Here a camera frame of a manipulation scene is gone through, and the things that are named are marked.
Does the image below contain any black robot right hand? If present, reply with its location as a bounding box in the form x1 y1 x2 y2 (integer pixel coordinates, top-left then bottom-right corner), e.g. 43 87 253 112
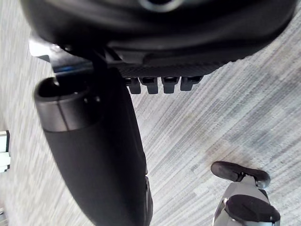
20 0 298 226

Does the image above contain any dark robot right foot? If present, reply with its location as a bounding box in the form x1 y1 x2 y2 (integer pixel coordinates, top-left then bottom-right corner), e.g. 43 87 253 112
210 161 271 189

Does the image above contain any white shelf frame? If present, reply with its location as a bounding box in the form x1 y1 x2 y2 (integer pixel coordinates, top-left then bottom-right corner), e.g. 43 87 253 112
0 130 11 174

